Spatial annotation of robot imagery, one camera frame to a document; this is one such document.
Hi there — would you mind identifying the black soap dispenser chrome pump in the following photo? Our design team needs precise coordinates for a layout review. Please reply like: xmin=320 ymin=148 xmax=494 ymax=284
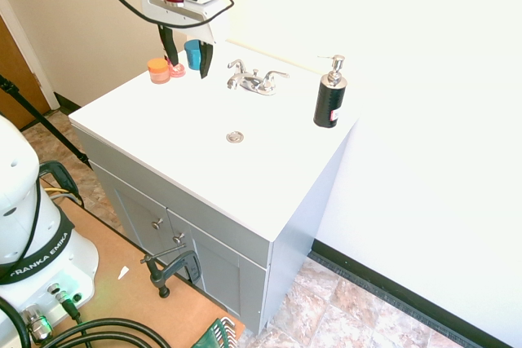
xmin=312 ymin=54 xmax=349 ymax=130

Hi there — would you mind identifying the chrome hot water handle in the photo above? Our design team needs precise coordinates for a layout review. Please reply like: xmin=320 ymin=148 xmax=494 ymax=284
xmin=227 ymin=59 xmax=248 ymax=77

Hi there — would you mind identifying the white sink countertop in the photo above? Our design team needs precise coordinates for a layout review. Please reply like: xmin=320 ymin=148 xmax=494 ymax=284
xmin=68 ymin=40 xmax=361 ymax=244

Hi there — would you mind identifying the black tripod leg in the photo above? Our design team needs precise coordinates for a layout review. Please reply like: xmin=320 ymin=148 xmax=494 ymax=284
xmin=0 ymin=74 xmax=93 ymax=170

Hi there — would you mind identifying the chrome faucet spout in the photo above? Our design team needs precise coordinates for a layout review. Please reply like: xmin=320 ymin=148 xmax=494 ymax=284
xmin=226 ymin=72 xmax=262 ymax=92

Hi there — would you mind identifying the blue plastic cup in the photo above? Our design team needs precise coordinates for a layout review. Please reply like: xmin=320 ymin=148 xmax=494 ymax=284
xmin=184 ymin=39 xmax=202 ymax=71

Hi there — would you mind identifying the brown wooden board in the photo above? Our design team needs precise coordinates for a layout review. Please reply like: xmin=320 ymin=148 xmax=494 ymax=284
xmin=40 ymin=176 xmax=246 ymax=348

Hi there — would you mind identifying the brown wooden door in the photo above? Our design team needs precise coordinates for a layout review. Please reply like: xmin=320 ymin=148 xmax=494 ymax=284
xmin=0 ymin=11 xmax=51 ymax=130

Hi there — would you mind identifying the black metal C-clamp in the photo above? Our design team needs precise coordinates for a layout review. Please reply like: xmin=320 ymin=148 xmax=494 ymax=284
xmin=139 ymin=243 xmax=201 ymax=299

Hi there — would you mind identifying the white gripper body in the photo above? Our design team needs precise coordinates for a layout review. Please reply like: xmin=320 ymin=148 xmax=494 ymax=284
xmin=138 ymin=0 xmax=216 ymax=46

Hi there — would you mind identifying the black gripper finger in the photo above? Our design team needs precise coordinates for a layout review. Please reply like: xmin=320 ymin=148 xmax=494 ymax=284
xmin=198 ymin=40 xmax=215 ymax=81
xmin=157 ymin=24 xmax=179 ymax=68

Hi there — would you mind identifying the chrome cold water handle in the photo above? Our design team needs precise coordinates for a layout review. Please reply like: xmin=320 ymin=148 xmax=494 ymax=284
xmin=262 ymin=70 xmax=291 ymax=87

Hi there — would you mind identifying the green hex key set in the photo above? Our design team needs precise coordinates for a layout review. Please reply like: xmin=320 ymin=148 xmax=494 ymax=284
xmin=188 ymin=317 xmax=237 ymax=348

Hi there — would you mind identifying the orange plastic cup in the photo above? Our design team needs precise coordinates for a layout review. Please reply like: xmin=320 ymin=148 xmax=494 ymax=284
xmin=147 ymin=58 xmax=170 ymax=85

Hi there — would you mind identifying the black thick hose cable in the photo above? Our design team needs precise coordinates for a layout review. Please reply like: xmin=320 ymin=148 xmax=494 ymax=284
xmin=0 ymin=296 xmax=172 ymax=348

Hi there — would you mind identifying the grey vanity cabinet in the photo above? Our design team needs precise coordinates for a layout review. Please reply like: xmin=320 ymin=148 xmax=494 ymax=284
xmin=72 ymin=117 xmax=355 ymax=335

